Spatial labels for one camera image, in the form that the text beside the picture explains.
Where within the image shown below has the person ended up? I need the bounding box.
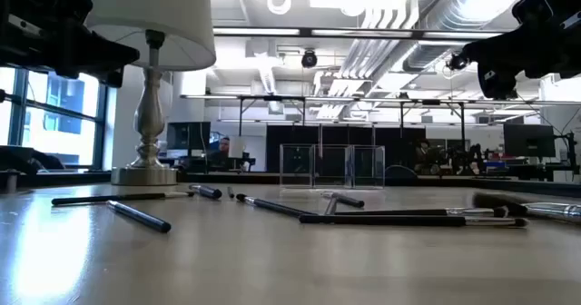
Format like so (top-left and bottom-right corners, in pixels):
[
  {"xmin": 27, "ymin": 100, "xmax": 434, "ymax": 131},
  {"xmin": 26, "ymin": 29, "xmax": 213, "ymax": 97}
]
[{"xmin": 209, "ymin": 135, "xmax": 232, "ymax": 170}]

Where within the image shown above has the clear acrylic brush holder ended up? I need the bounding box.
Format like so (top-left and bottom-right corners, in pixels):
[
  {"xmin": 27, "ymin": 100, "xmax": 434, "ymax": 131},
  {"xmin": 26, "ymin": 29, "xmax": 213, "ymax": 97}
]
[{"xmin": 279, "ymin": 143, "xmax": 386, "ymax": 191}]

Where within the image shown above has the large black powder brush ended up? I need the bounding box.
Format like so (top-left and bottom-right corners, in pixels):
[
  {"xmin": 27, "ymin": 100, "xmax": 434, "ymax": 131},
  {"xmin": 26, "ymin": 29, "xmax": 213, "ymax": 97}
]
[{"xmin": 471, "ymin": 192, "xmax": 581, "ymax": 224}]

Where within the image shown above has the black background robot equipment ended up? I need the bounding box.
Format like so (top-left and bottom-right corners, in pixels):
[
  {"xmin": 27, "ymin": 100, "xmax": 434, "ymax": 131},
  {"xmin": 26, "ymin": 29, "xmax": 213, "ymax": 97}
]
[{"xmin": 415, "ymin": 137, "xmax": 503, "ymax": 177}]

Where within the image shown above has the black eyeliner pencil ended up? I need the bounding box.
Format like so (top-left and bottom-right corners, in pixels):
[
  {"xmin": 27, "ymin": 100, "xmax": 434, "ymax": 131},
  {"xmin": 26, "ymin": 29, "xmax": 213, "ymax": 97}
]
[{"xmin": 334, "ymin": 206, "xmax": 509, "ymax": 219}]

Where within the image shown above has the grey metal post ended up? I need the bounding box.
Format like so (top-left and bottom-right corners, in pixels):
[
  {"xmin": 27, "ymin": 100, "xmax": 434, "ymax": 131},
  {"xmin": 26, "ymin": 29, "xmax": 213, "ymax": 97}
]
[{"xmin": 0, "ymin": 168, "xmax": 22, "ymax": 195}]

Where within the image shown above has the black aluminium table frame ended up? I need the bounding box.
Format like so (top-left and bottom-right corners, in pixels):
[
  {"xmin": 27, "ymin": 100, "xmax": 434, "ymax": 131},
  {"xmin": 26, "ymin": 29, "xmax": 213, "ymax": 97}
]
[{"xmin": 0, "ymin": 171, "xmax": 581, "ymax": 200}]

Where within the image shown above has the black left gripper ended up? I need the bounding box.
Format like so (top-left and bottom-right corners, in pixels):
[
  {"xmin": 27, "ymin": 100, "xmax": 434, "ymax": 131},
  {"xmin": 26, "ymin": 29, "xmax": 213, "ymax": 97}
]
[{"xmin": 0, "ymin": 23, "xmax": 141, "ymax": 88}]

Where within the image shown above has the dark blue chair back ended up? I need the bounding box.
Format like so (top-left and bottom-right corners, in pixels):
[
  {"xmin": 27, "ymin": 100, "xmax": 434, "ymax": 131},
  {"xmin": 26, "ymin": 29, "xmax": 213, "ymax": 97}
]
[{"xmin": 384, "ymin": 164, "xmax": 419, "ymax": 180}]

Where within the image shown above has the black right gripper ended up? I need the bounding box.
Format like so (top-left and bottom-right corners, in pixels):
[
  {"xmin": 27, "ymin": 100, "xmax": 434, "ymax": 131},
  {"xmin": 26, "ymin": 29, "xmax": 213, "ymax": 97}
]
[{"xmin": 461, "ymin": 21, "xmax": 581, "ymax": 100}]

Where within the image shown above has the white cable coil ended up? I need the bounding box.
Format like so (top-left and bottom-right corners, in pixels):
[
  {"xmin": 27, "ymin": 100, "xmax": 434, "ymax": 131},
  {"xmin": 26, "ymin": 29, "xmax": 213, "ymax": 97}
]
[{"xmin": 266, "ymin": 0, "xmax": 292, "ymax": 16}]

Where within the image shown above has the white shade silver table lamp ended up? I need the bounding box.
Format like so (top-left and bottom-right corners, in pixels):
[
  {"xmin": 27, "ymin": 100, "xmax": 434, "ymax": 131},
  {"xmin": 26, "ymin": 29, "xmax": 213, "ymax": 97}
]
[{"xmin": 84, "ymin": 0, "xmax": 217, "ymax": 187}]

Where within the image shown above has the black metal rig frame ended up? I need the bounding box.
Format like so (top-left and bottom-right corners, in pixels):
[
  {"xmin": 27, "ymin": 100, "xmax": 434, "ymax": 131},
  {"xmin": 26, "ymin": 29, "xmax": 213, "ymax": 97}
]
[{"xmin": 180, "ymin": 93, "xmax": 581, "ymax": 138}]

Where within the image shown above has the black hanging camera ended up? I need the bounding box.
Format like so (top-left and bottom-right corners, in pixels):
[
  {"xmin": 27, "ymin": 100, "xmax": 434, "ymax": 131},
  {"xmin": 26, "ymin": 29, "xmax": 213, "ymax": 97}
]
[{"xmin": 446, "ymin": 52, "xmax": 468, "ymax": 73}]

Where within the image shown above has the black dome camera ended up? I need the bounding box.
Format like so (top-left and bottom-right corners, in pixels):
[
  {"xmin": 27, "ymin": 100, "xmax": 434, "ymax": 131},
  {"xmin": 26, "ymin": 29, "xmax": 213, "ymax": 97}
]
[{"xmin": 300, "ymin": 49, "xmax": 319, "ymax": 69}]

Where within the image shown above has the black computer monitor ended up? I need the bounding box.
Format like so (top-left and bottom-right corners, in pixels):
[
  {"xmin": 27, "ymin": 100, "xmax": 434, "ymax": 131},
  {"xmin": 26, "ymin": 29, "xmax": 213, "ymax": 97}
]
[
  {"xmin": 165, "ymin": 121, "xmax": 212, "ymax": 151},
  {"xmin": 503, "ymin": 123, "xmax": 556, "ymax": 159}
]

